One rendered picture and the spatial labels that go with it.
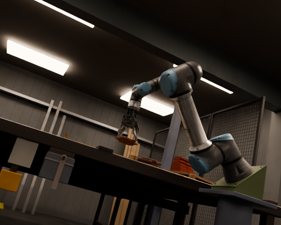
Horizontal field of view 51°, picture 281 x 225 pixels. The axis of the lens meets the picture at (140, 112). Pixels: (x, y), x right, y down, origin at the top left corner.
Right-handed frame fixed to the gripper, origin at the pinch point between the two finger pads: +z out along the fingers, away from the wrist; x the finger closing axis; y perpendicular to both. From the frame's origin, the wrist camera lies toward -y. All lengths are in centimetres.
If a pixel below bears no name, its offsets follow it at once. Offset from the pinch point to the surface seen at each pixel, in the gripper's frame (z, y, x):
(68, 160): 22.6, 40.2, -11.5
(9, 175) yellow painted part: 36, 54, -30
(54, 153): 22, 44, -17
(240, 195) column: 21, 22, 67
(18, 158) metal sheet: 28, 51, -30
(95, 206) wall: 60, -535, -232
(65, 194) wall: 50, -485, -292
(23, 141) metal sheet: 20, 51, -31
